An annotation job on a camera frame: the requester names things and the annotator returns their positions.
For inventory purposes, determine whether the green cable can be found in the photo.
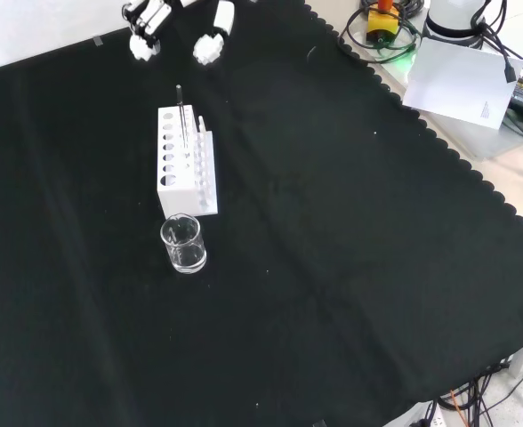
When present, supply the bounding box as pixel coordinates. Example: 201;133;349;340
340;17;422;63

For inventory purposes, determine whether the clear glass beaker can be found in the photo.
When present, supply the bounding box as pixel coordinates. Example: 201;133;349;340
159;213;208;275

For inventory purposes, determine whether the clear glass rod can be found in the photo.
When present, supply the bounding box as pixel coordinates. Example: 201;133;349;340
175;84;189;150

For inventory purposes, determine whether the orange cable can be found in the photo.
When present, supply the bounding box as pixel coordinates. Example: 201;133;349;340
448;389;471;427

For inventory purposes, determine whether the black bench cloth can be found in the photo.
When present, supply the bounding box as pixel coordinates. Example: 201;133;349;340
0;0;523;427

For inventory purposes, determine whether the yellow stop button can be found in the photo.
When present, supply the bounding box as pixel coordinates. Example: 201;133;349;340
366;0;400;46

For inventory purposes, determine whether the pale white board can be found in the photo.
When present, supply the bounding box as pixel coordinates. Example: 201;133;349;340
401;36;523;131

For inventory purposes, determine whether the white test tube rack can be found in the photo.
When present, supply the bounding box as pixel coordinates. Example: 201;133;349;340
157;105;221;218

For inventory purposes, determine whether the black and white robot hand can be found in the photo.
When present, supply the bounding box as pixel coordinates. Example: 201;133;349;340
122;0;237;68

